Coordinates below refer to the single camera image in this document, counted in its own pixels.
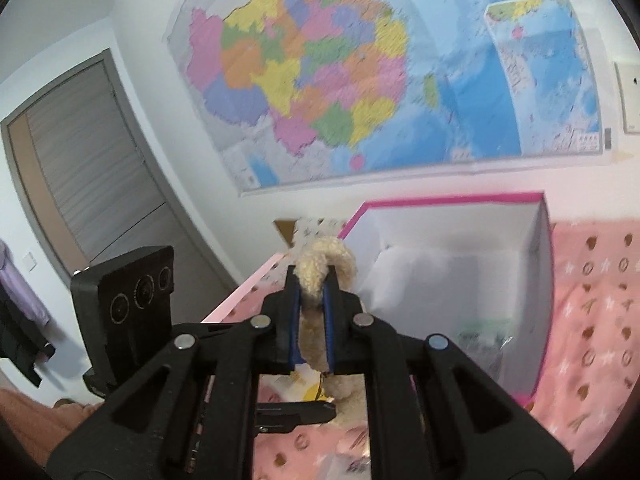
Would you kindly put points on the pink patterned blanket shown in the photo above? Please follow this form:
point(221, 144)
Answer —
point(590, 320)

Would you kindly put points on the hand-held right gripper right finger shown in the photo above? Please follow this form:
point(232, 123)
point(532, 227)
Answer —
point(328, 322)

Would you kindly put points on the yellow white packet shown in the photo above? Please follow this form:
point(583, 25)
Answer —
point(295, 385)

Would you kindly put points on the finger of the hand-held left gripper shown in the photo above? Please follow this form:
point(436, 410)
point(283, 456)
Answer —
point(275, 429)
point(300, 411)

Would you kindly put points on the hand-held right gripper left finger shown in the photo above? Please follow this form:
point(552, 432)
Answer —
point(295, 322)

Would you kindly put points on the cream plush toy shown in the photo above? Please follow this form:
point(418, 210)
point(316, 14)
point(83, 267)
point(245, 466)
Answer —
point(320, 260)

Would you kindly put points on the purple garment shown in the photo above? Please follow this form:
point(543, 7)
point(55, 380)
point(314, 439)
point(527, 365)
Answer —
point(22, 285)

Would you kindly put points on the black garment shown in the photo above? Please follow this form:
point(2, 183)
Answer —
point(20, 345)

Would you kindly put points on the colourful wall map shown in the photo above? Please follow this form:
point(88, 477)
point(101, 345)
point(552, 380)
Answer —
point(350, 60)

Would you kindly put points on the pink cardboard box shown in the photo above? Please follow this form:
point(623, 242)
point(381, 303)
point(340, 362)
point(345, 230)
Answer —
point(450, 280)

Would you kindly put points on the white light switch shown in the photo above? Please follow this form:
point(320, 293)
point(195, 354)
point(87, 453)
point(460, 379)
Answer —
point(29, 262)

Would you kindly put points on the grey door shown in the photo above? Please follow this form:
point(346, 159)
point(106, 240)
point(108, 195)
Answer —
point(85, 170)

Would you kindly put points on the white wall socket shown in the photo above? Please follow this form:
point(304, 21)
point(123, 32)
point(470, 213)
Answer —
point(629, 100)

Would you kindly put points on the person's left forearm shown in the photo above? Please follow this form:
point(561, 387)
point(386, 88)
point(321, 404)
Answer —
point(30, 420)

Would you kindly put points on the white patterned cloth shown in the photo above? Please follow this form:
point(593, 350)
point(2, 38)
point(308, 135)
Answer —
point(320, 227)

